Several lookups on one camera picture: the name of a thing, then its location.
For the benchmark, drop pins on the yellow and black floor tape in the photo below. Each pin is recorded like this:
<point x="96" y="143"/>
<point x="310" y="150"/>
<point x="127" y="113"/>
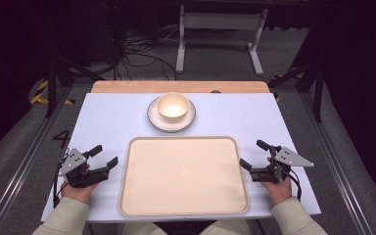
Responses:
<point x="39" y="98"/>

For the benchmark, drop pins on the black tripod stand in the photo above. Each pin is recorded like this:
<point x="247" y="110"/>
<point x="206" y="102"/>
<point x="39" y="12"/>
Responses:
<point x="51" y="84"/>
<point x="318" y="94"/>

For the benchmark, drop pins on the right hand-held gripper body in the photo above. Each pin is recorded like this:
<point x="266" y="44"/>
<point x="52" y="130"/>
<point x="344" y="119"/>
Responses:
<point x="289" y="158"/>

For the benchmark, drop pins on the aluminium floor rail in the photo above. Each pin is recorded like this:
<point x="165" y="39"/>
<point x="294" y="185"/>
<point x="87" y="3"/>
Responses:
<point x="339" y="169"/>
<point x="26" y="163"/>

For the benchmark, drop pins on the person's right hand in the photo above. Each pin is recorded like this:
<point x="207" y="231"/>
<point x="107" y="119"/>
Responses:
<point x="279" y="191"/>

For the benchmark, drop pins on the person's leg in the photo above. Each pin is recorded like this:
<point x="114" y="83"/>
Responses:
<point x="228" y="227"/>
<point x="143" y="229"/>

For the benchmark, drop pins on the white plate with dark rim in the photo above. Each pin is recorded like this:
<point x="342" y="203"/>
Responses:
<point x="156" y="121"/>

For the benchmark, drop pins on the white metal stand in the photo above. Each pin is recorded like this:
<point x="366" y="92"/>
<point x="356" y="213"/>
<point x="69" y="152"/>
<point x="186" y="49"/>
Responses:
<point x="220" y="21"/>

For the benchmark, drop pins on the person's left hand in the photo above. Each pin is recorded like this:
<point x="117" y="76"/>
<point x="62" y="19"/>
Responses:
<point x="78" y="192"/>

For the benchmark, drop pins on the beige plastic tray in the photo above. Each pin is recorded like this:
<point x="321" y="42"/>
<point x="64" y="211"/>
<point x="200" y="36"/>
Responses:
<point x="182" y="178"/>

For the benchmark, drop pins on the cream bowl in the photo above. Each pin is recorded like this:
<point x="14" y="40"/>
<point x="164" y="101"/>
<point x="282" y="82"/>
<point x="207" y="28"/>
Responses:
<point x="173" y="106"/>

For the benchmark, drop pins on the person's right leg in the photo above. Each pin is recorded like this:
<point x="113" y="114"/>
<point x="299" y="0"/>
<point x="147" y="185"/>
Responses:
<point x="228" y="227"/>

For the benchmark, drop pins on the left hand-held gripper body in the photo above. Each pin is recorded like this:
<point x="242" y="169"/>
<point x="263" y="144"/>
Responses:
<point x="73" y="162"/>

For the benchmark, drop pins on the person's left leg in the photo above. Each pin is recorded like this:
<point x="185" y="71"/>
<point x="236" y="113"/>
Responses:
<point x="143" y="229"/>

